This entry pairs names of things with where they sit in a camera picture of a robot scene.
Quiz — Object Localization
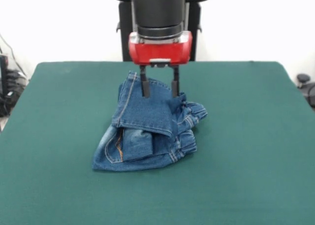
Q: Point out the blue denim jeans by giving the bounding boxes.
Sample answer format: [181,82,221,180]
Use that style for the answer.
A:
[91,71,209,173]

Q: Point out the black upright frame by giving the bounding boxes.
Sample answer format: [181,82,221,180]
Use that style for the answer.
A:
[0,54,8,116]

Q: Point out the grey chair base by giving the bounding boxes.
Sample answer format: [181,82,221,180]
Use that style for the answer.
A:
[6,69,28,88]
[296,73,315,107]

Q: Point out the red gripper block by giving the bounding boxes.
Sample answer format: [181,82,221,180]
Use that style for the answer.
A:
[127,31,194,98]

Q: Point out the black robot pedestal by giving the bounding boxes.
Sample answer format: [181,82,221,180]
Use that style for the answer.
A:
[108,0,214,62]

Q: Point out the dark green table cloth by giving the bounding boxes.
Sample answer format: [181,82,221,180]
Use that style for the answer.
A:
[0,61,315,225]

